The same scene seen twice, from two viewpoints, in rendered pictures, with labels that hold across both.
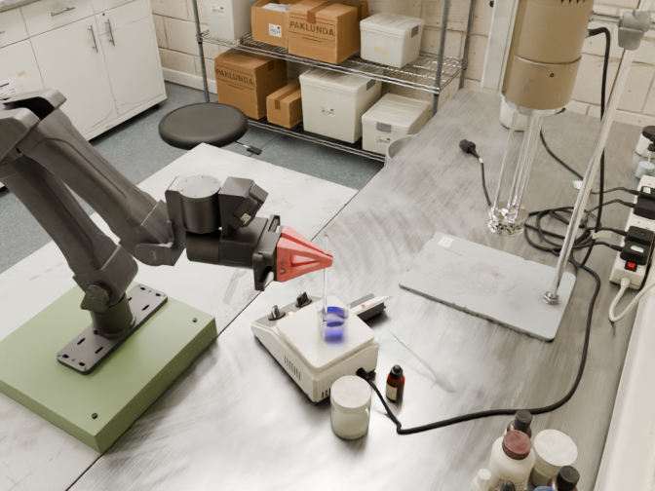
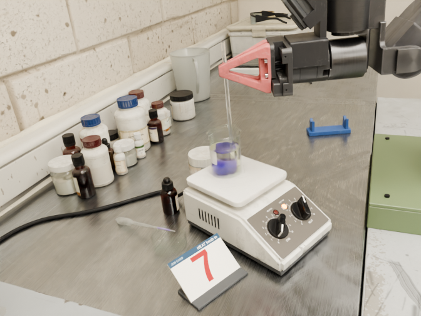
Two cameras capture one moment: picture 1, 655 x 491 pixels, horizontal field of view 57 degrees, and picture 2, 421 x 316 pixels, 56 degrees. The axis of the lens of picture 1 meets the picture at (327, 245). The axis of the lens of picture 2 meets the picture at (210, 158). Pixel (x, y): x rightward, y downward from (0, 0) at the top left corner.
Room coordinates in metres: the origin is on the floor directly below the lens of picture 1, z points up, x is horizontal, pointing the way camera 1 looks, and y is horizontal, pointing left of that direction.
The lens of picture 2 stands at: (1.21, -0.09, 1.29)
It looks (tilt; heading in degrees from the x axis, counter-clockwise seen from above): 26 degrees down; 174
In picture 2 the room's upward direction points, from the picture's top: 5 degrees counter-clockwise
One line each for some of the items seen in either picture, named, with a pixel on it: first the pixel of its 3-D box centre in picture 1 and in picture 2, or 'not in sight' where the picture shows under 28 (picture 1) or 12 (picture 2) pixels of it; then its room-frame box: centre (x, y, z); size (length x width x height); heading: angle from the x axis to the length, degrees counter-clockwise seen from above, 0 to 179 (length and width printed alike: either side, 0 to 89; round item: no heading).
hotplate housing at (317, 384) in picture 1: (316, 339); (249, 205); (0.69, 0.02, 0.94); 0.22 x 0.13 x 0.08; 36
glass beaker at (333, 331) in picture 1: (331, 321); (225, 150); (0.65, -0.01, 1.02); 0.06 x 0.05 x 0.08; 147
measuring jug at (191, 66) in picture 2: not in sight; (193, 76); (-0.03, 0.01, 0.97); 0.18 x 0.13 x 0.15; 5
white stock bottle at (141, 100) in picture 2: not in sight; (139, 111); (0.19, -0.16, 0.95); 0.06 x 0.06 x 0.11
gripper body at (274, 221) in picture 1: (250, 249); (300, 63); (0.66, 0.11, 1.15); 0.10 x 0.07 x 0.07; 170
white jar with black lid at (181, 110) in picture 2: not in sight; (182, 105); (0.13, -0.05, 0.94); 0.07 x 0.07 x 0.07
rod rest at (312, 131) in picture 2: not in sight; (328, 125); (0.37, 0.29, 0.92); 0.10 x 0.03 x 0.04; 82
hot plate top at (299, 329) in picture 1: (325, 330); (236, 177); (0.67, 0.00, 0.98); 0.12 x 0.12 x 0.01; 36
